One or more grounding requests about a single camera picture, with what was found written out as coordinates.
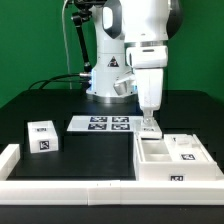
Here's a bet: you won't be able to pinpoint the small white cabinet top box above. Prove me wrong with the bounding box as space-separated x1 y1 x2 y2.
27 121 59 153

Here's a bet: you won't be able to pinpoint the white left fence bar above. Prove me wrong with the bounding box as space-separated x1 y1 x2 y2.
0 144 20 181

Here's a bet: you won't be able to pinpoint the white cabinet body box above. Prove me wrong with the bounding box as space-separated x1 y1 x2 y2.
133 134 217 181

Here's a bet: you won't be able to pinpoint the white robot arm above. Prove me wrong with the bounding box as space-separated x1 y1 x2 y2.
72 0 183 125

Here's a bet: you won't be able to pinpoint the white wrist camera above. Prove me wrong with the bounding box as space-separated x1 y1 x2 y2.
113 71 135 97

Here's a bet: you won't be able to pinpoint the white hanging cable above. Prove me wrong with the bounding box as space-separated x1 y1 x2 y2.
61 0 73 90

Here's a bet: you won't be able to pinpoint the white cabinet door panel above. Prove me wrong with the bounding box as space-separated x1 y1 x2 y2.
136 119 162 139

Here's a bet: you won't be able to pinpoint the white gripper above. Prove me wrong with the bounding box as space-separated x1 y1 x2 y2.
126 45 168 124

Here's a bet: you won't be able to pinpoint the black cables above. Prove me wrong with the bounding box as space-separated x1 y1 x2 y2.
27 73 93 90

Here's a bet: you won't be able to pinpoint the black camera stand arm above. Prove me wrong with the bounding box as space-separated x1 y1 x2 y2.
71 0 107 72

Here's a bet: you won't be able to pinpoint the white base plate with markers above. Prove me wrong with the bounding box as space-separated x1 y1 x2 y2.
67 116 143 132

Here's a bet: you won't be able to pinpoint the white front fence bar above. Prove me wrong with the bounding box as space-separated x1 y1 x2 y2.
0 180 224 206

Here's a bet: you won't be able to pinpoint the white fence bar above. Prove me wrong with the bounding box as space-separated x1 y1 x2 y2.
0 144 20 181
0 180 224 206
215 158 224 181

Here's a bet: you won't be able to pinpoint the white right fence bar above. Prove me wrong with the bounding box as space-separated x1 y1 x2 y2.
215 158 224 181

